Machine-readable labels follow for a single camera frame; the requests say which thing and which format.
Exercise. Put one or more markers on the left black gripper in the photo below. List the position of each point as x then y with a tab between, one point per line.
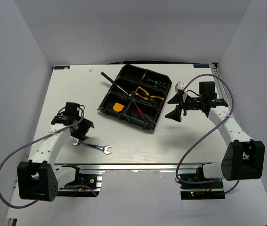
86	124

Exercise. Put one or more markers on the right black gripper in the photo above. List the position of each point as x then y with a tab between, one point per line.
176	114

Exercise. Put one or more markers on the yellow black pliers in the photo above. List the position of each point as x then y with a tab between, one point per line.
154	99
141	92

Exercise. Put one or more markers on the silver open-end wrench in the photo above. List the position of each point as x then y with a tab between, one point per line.
104	149

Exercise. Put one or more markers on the black green precision screwdriver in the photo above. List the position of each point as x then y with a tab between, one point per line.
152	81

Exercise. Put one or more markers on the orange tape measure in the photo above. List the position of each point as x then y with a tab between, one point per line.
118	107

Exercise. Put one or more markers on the black handled claw hammer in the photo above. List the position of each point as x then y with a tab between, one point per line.
123	86

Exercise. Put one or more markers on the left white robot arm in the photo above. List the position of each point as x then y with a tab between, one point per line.
38	178

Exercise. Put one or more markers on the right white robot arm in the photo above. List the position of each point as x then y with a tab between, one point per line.
244	156

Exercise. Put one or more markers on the black compartment tray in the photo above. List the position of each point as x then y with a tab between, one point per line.
130	114

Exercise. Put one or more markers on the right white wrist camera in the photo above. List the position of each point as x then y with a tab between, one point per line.
179	87

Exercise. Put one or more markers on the right aluminium rail frame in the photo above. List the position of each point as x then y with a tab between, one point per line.
218	75

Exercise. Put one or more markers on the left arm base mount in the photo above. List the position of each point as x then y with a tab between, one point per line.
86	183

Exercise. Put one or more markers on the front aluminium rail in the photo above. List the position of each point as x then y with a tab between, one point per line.
122	167

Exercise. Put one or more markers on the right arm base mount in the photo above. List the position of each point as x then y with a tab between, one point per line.
208	191

